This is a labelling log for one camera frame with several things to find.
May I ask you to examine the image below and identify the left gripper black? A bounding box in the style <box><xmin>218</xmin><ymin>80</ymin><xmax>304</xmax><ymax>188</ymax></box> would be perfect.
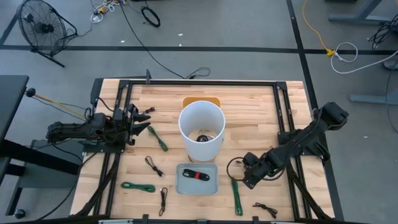
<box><xmin>113</xmin><ymin>104</ymin><xmax>152</xmax><ymax>146</ymax></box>

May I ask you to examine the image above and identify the yellow plastic bin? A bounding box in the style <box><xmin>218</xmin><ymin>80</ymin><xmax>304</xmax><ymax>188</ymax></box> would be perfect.
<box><xmin>182</xmin><ymin>96</ymin><xmax>222</xmax><ymax>110</ymax></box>

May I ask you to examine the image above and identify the white cylindrical bucket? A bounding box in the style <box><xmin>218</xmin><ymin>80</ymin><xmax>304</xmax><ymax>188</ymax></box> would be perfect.
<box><xmin>178</xmin><ymin>100</ymin><xmax>226</xmax><ymax>164</ymax></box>

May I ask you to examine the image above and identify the light grey plastic bin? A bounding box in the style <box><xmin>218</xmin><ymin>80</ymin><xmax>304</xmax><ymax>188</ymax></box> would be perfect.
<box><xmin>175</xmin><ymin>162</ymin><xmax>220</xmax><ymax>196</ymax></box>

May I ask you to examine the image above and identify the grey floor plate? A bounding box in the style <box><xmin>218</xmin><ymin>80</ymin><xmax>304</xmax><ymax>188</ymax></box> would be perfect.
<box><xmin>18</xmin><ymin>139</ymin><xmax>86</xmax><ymax>189</ymax></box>

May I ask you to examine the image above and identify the yellow rod black knob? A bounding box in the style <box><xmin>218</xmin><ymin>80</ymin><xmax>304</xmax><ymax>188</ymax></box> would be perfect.
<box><xmin>25</xmin><ymin>88</ymin><xmax>86</xmax><ymax>118</ymax></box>

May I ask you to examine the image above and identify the black desk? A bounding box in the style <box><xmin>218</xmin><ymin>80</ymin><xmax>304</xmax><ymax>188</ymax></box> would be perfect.
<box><xmin>0</xmin><ymin>74</ymin><xmax>85</xmax><ymax>215</ymax></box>

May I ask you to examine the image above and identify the black floor fan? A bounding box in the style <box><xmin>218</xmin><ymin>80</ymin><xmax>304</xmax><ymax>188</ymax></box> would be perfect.
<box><xmin>17</xmin><ymin>0</ymin><xmax>78</xmax><ymax>68</ymax></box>

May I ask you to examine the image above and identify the grey desk foot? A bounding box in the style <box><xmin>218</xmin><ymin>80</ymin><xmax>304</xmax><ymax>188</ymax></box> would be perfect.
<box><xmin>349</xmin><ymin>93</ymin><xmax>398</xmax><ymax>106</ymax></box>

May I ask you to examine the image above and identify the black USB cable red tie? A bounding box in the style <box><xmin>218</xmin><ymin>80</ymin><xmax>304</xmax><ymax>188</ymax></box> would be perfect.
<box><xmin>182</xmin><ymin>168</ymin><xmax>211</xmax><ymax>182</ymax></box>

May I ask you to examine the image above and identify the black aluminium rig frame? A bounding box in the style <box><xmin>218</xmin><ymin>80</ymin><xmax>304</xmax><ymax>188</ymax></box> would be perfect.
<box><xmin>74</xmin><ymin>77</ymin><xmax>335</xmax><ymax>223</ymax></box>

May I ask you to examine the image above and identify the grey looped cable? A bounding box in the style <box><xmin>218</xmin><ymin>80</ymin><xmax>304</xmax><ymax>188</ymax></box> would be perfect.
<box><xmin>185</xmin><ymin>66</ymin><xmax>211</xmax><ymax>80</ymax></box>

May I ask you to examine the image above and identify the long black floor cable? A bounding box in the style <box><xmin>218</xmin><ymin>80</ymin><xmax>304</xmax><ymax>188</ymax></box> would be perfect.
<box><xmin>119</xmin><ymin>0</ymin><xmax>187</xmax><ymax>79</ymax></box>

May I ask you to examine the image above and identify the black coiled cable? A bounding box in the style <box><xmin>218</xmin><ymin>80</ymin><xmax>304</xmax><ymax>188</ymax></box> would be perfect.
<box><xmin>141</xmin><ymin>6</ymin><xmax>162</xmax><ymax>28</ymax></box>

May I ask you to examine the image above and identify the white cable bundle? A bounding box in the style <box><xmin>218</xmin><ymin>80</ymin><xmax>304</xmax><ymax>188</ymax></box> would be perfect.
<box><xmin>90</xmin><ymin>1</ymin><xmax>118</xmax><ymax>24</ymax></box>

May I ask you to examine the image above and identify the white floor cable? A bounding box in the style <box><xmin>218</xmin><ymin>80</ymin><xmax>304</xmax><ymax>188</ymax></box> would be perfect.
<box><xmin>330</xmin><ymin>41</ymin><xmax>398</xmax><ymax>75</ymax></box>

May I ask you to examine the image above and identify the yellow extension cord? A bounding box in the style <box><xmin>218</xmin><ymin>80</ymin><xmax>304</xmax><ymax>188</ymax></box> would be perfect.
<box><xmin>302</xmin><ymin>0</ymin><xmax>337</xmax><ymax>57</ymax></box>

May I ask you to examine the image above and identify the grey desk leg frame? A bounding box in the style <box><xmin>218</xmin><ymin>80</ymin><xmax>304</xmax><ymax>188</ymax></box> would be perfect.
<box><xmin>325</xmin><ymin>0</ymin><xmax>396</xmax><ymax>26</ymax></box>

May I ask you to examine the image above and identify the black cable bundle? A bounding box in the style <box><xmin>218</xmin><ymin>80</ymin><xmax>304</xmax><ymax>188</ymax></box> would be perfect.
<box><xmin>368</xmin><ymin>18</ymin><xmax>398</xmax><ymax>50</ymax></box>

